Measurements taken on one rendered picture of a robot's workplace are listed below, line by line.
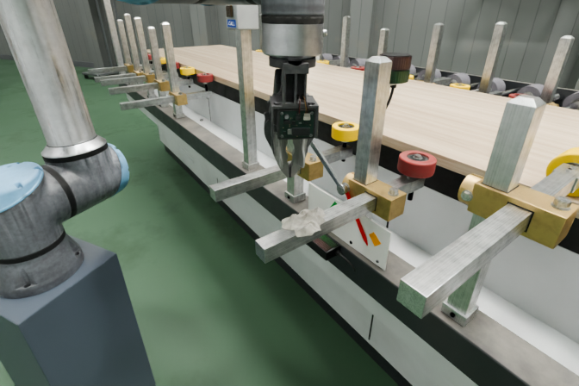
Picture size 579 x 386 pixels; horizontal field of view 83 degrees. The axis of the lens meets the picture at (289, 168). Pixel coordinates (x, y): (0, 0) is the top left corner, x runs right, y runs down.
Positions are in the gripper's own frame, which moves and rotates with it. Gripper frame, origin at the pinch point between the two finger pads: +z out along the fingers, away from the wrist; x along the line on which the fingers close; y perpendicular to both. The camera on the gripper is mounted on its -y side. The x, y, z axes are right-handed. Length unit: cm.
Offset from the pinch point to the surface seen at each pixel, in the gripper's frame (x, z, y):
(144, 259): -68, 95, -87
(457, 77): 112, 9, -131
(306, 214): 2.4, 5.8, 6.3
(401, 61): 21.0, -18.0, -6.5
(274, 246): -3.5, 8.2, 11.7
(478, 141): 50, 3, -19
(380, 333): 34, 74, -18
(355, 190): 15.0, 8.7, -5.8
